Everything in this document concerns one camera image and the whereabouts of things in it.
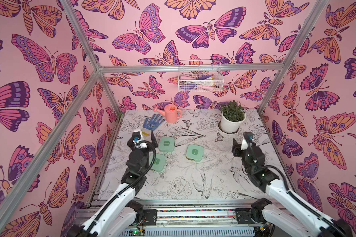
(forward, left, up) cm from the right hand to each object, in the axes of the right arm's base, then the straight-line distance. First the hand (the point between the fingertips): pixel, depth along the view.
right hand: (241, 139), depth 80 cm
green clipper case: (-6, +46, -18) cm, 50 cm away
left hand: (-1, +51, +6) cm, 51 cm away
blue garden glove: (+26, +57, -19) cm, 65 cm away
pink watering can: (+31, +41, -11) cm, 52 cm away
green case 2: (+2, +24, -17) cm, 30 cm away
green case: (+8, +43, -18) cm, 48 cm away
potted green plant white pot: (+21, 0, -2) cm, 22 cm away
